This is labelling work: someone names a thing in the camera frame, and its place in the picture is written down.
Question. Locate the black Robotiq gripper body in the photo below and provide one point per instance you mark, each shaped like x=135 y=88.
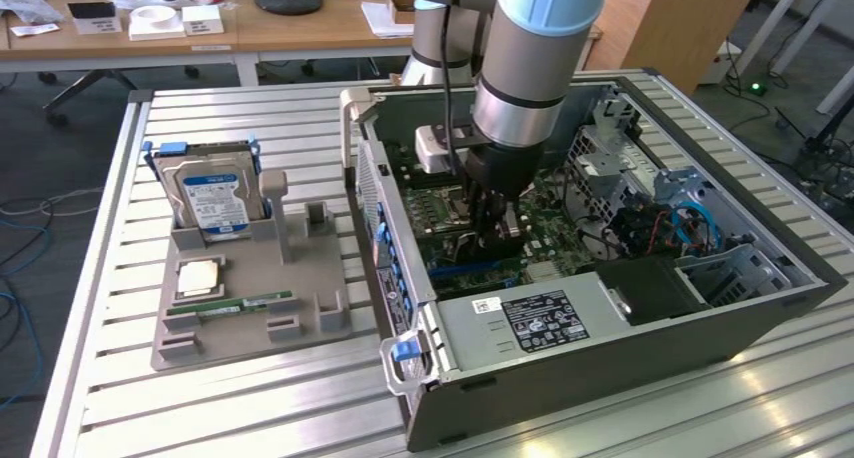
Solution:
x=504 y=170

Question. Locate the graphics card with metal bracket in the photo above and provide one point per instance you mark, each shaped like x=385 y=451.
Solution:
x=494 y=255

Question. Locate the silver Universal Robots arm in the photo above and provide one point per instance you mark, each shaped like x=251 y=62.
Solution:
x=528 y=78

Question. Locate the CPU socket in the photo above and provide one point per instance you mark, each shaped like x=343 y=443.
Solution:
x=454 y=205

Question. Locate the green motherboard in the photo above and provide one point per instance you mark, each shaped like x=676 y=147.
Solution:
x=548 y=238

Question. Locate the long expansion slot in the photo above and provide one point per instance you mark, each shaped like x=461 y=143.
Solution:
x=467 y=270

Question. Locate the silver chip heatsink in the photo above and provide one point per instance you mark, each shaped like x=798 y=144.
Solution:
x=544 y=273

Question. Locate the silver metal disk bay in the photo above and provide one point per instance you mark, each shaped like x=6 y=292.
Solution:
x=604 y=170

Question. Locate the grey power supply unit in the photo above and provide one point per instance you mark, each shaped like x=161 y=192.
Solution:
x=467 y=338

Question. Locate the blue case latch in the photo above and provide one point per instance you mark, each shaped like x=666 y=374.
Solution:
x=403 y=352

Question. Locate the white paper stack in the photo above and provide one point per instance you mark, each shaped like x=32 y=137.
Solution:
x=382 y=20

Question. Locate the grey parts rack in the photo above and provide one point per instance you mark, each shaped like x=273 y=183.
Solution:
x=267 y=288

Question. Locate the open dark grey PC case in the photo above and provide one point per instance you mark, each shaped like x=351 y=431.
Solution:
x=601 y=378

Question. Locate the brown cardboard box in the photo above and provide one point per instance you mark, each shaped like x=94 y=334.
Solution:
x=394 y=0

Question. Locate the wooden cabinet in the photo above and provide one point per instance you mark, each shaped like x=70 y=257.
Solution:
x=674 y=28

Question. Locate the white socket box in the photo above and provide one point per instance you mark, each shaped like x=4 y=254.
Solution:
x=724 y=68

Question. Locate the wooden desk white legs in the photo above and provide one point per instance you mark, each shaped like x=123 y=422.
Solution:
x=67 y=48
x=321 y=33

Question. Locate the hard disk in blue caddy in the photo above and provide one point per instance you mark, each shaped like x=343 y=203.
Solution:
x=207 y=198

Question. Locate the green indicator light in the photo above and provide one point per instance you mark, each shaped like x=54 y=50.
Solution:
x=756 y=86

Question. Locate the green RAM stick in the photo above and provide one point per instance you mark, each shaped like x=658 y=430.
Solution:
x=227 y=305

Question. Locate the silver CPU chip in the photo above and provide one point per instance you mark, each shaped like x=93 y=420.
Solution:
x=198 y=280

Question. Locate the small white box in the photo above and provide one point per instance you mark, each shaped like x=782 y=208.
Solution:
x=201 y=15

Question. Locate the flat white box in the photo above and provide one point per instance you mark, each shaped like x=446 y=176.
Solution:
x=157 y=33

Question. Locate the white tape roll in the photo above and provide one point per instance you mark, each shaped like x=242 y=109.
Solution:
x=142 y=15

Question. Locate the black chair base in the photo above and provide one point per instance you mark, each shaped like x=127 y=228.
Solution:
x=74 y=89

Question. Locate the black and white box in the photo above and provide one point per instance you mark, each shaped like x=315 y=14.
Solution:
x=94 y=10

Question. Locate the white paper label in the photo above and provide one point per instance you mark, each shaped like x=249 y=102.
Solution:
x=34 y=30

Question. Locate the clear plastic bag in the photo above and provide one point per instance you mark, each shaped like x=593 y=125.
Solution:
x=20 y=0

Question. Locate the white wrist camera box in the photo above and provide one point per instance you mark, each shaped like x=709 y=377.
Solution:
x=434 y=150

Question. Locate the black intrusion switch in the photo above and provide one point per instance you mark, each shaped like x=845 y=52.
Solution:
x=383 y=171

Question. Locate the perforated metal bracket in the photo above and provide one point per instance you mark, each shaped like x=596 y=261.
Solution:
x=734 y=273

